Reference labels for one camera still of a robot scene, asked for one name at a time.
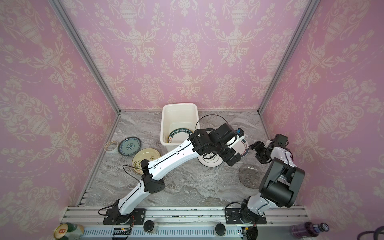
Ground teal patterned small plate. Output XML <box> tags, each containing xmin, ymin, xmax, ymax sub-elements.
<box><xmin>118</xmin><ymin>137</ymin><xmax>142</xmax><ymax>156</ymax></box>

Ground right black knob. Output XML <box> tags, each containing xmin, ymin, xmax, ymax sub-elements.
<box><xmin>214</xmin><ymin>223</ymin><xmax>226</xmax><ymax>237</ymax></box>

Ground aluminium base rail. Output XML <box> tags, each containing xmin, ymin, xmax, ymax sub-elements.
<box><xmin>61</xmin><ymin>206</ymin><xmax>309</xmax><ymax>240</ymax></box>

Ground white plastic bin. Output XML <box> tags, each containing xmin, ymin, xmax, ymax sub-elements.
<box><xmin>160</xmin><ymin>103</ymin><xmax>200</xmax><ymax>152</ymax></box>

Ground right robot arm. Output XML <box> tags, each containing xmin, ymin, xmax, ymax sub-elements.
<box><xmin>239</xmin><ymin>135</ymin><xmax>305</xmax><ymax>224</ymax></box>

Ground white plate black pattern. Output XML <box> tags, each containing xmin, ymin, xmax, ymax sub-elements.
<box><xmin>198</xmin><ymin>153</ymin><xmax>223</xmax><ymax>168</ymax></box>

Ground black knob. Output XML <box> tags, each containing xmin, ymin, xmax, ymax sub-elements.
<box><xmin>214</xmin><ymin>223</ymin><xmax>226</xmax><ymax>237</ymax></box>
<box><xmin>143</xmin><ymin>220</ymin><xmax>156</xmax><ymax>233</ymax></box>

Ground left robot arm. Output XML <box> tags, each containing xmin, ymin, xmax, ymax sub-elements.
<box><xmin>99</xmin><ymin>122</ymin><xmax>245</xmax><ymax>225</ymax></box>

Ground green can bottle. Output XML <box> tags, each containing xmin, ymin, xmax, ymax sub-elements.
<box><xmin>54</xmin><ymin>223</ymin><xmax>85</xmax><ymax>240</ymax></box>

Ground clear glass plate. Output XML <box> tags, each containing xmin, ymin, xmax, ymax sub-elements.
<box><xmin>239</xmin><ymin>164</ymin><xmax>264</xmax><ymax>190</ymax></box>

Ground cream plate bamboo pattern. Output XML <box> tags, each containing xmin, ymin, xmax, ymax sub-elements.
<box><xmin>132</xmin><ymin>148</ymin><xmax>161</xmax><ymax>175</ymax></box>

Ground left black knob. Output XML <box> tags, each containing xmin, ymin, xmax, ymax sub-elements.
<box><xmin>143</xmin><ymin>220</ymin><xmax>156</xmax><ymax>233</ymax></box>

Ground purple water bottle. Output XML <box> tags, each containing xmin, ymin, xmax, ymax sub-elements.
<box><xmin>291</xmin><ymin>222</ymin><xmax>330</xmax><ymax>239</ymax></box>

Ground small green rim plate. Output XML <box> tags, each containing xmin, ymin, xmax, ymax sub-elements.
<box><xmin>233</xmin><ymin>139</ymin><xmax>250</xmax><ymax>157</ymax></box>

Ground green rim white plate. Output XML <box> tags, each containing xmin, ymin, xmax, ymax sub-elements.
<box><xmin>168</xmin><ymin>128</ymin><xmax>193</xmax><ymax>144</ymax></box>

